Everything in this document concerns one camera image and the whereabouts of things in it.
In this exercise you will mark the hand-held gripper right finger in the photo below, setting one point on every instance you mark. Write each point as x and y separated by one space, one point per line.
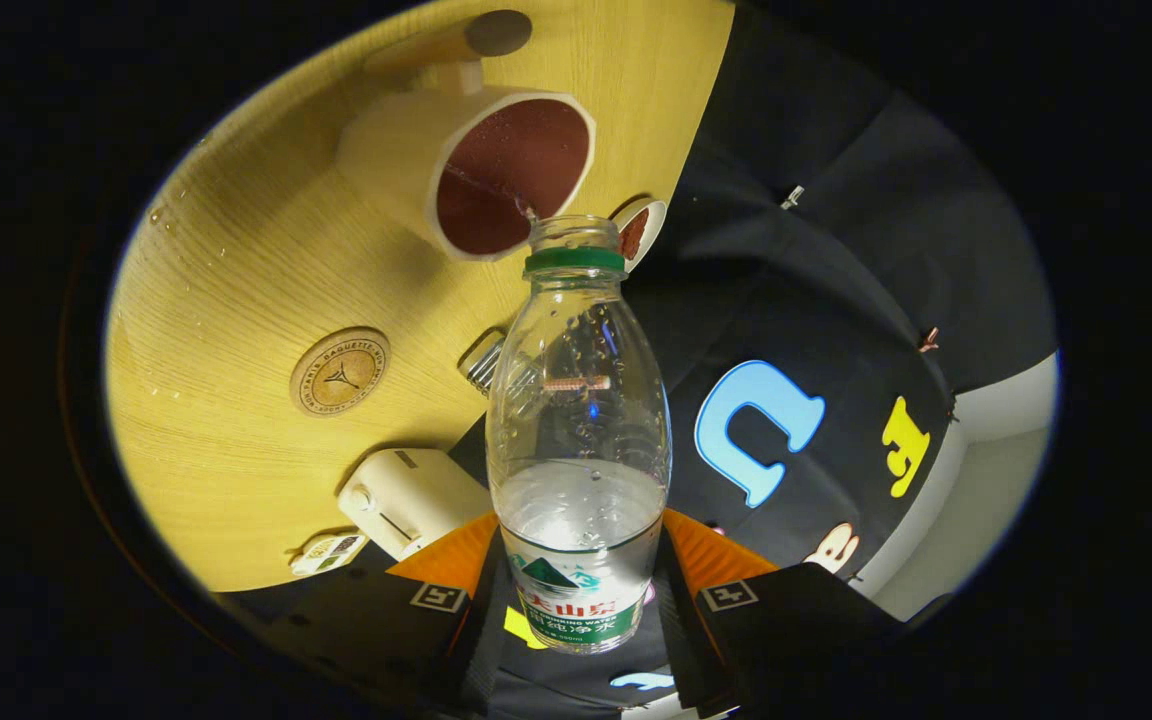
796 630

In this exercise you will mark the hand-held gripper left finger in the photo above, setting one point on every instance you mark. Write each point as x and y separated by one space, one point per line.
376 630

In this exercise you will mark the clear plastic juice bottle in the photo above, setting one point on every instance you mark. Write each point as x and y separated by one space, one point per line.
581 500

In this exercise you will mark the round cork coaster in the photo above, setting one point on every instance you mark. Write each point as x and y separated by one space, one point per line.
339 372

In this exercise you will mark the white divided seasoning dish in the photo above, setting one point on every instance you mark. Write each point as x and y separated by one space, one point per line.
328 553

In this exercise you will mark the cream toaster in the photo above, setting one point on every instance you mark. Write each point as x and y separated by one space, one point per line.
426 495

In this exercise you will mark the pink clothespin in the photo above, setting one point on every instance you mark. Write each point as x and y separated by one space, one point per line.
928 340

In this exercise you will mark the wooden table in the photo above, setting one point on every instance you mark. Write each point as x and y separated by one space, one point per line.
236 300

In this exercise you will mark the black backdrop cloth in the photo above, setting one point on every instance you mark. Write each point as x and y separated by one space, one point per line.
816 250

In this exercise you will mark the small white oval plate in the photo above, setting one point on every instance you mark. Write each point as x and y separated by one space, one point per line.
651 225

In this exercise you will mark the silver clip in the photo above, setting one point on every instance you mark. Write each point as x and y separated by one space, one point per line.
792 196

